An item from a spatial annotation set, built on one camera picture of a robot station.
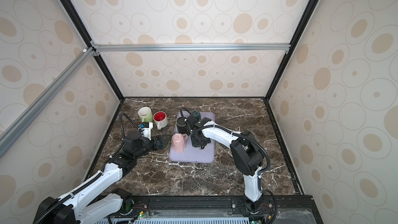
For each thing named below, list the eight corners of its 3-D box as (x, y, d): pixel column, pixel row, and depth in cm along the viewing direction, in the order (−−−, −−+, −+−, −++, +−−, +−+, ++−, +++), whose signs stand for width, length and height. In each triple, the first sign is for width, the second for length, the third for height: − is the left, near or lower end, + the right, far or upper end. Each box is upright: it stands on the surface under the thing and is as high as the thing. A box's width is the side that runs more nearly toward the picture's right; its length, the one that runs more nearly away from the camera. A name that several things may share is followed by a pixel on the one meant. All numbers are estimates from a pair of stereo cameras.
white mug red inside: (154, 130, 104) (151, 123, 97) (157, 118, 110) (154, 111, 103) (166, 130, 104) (164, 123, 97) (168, 118, 110) (166, 111, 103)
